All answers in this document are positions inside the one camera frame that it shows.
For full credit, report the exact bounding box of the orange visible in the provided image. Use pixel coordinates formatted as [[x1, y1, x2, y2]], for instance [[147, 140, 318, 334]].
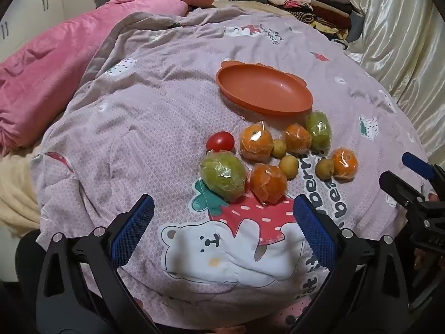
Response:
[[248, 163, 289, 205], [284, 123, 312, 155], [239, 121, 273, 162], [330, 148, 359, 181]]

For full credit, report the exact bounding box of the pink fleece blanket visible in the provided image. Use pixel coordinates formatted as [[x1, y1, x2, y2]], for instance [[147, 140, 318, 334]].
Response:
[[0, 0, 216, 155]]

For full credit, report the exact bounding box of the white wardrobe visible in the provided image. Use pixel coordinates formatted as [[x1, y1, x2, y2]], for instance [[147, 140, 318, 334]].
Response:
[[0, 0, 98, 60]]

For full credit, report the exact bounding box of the red tomato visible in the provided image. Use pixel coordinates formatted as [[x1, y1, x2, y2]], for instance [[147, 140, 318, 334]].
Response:
[[206, 131, 235, 153]]

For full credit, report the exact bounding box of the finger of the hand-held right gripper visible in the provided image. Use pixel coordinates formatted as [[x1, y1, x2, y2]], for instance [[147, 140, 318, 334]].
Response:
[[379, 170, 427, 213], [401, 152, 445, 185]]

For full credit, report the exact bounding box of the cream satin curtain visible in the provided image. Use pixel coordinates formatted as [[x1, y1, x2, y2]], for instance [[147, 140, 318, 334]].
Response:
[[342, 0, 445, 168]]

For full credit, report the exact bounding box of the pink dotted garment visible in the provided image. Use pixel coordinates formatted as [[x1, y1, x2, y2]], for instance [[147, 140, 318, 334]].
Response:
[[271, 296, 313, 334]]

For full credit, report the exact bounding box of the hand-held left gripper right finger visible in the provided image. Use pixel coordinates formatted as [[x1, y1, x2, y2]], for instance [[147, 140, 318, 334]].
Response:
[[293, 194, 411, 334]]

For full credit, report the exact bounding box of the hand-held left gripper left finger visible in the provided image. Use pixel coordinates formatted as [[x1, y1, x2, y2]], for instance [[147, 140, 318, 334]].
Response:
[[36, 194, 164, 334]]

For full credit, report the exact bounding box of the small yellow-brown round fruit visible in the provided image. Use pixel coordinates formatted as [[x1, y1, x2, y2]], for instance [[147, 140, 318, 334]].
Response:
[[279, 155, 300, 179], [315, 158, 335, 179], [270, 139, 287, 159]]

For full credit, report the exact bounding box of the stack of folded clothes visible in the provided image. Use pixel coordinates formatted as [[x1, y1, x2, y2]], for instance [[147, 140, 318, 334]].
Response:
[[265, 0, 355, 42]]

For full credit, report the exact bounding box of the orange plastic plate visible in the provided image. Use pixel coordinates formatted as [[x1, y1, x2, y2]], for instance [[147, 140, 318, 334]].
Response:
[[216, 60, 313, 116]]

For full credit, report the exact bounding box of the pink printed strawberry bear blanket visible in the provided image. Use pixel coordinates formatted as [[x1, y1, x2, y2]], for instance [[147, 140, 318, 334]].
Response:
[[31, 7, 433, 328]]

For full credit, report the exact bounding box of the small green citrus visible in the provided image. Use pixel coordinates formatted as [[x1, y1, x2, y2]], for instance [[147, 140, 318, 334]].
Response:
[[305, 112, 332, 152]]

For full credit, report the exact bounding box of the large green citrus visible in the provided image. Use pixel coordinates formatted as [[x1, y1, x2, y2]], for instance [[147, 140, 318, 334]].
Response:
[[199, 149, 249, 202]]

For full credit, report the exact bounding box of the beige bed sheet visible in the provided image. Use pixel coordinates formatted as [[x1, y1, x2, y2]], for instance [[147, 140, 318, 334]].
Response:
[[188, 0, 289, 16]]

